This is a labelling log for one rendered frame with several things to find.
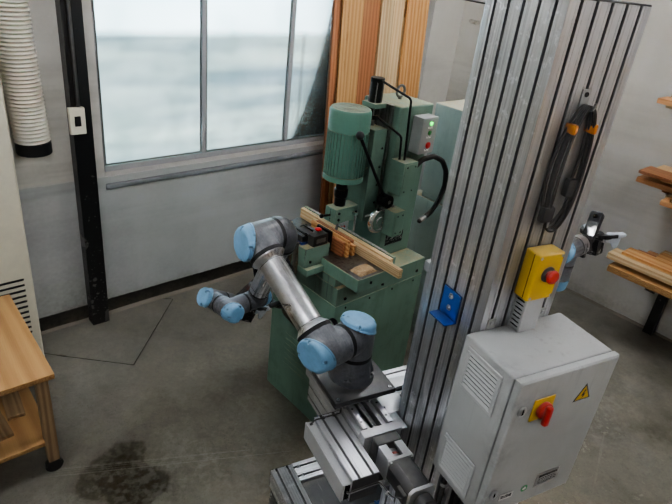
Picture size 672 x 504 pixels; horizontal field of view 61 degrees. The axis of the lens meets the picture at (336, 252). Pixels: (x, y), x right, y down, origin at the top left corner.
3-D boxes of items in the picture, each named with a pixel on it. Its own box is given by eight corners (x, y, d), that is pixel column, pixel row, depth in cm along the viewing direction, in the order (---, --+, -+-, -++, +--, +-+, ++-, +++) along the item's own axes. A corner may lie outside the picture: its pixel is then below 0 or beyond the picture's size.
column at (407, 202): (344, 240, 284) (363, 94, 251) (375, 230, 298) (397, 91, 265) (376, 259, 270) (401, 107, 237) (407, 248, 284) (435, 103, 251)
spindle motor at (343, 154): (314, 175, 247) (321, 103, 233) (343, 169, 258) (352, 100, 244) (341, 189, 236) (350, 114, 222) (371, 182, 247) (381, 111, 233)
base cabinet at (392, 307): (265, 379, 306) (273, 264, 273) (344, 343, 342) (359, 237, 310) (319, 430, 278) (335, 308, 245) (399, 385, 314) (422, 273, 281)
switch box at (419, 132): (407, 151, 252) (413, 115, 244) (422, 148, 258) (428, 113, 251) (418, 155, 248) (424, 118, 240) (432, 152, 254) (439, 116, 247)
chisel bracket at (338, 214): (323, 222, 256) (325, 204, 252) (346, 216, 265) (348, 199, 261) (334, 228, 251) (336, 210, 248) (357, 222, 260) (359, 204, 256)
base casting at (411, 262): (274, 264, 273) (275, 247, 269) (360, 237, 309) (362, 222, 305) (336, 308, 245) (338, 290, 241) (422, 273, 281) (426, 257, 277)
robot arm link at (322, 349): (363, 349, 173) (273, 209, 188) (328, 368, 164) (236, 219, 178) (345, 365, 182) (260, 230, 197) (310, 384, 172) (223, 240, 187)
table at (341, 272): (253, 240, 265) (253, 228, 262) (304, 226, 284) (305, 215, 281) (340, 300, 226) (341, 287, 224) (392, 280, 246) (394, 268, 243)
